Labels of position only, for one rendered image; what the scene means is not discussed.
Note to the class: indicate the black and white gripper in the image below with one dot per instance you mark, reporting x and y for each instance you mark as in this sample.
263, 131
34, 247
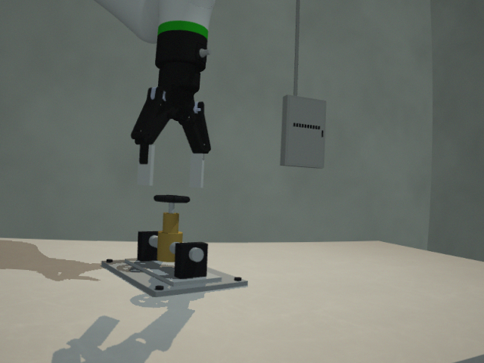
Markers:
172, 99

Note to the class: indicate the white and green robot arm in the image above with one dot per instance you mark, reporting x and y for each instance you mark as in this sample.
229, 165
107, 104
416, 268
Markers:
182, 27

